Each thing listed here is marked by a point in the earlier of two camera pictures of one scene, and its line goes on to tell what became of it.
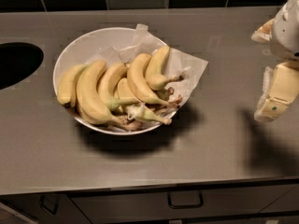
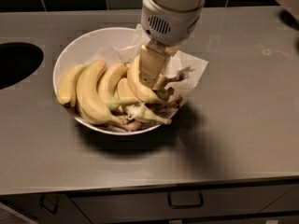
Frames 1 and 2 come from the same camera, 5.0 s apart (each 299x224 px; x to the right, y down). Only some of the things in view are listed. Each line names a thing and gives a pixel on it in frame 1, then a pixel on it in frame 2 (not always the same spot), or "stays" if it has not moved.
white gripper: (287, 28) to (170, 24)
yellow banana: (67, 86) stays
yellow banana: (106, 87) stays
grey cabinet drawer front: (278, 201) stays
